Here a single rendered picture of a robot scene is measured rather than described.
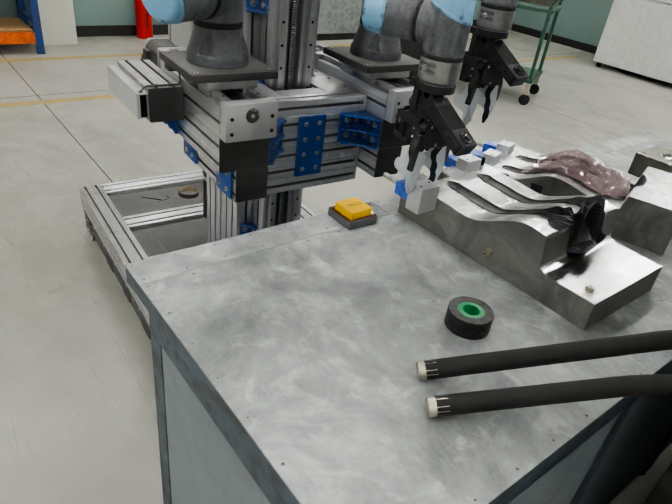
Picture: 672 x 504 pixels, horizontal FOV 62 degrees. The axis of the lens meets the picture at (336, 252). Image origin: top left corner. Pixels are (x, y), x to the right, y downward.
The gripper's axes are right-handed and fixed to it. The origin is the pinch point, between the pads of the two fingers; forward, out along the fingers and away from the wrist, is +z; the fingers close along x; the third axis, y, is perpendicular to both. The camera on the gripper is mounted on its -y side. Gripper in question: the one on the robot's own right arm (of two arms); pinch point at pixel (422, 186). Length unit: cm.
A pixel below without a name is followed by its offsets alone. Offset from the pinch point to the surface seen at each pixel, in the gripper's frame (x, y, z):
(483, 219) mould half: -10.7, -8.6, 5.7
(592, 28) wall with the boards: -737, 370, 64
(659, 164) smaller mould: -96, -7, 9
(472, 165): -28.4, 9.8, 4.4
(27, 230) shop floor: 43, 182, 96
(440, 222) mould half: -10.0, 1.1, 11.3
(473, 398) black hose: 24.7, -37.8, 11.1
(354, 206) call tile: 3.0, 15.4, 11.3
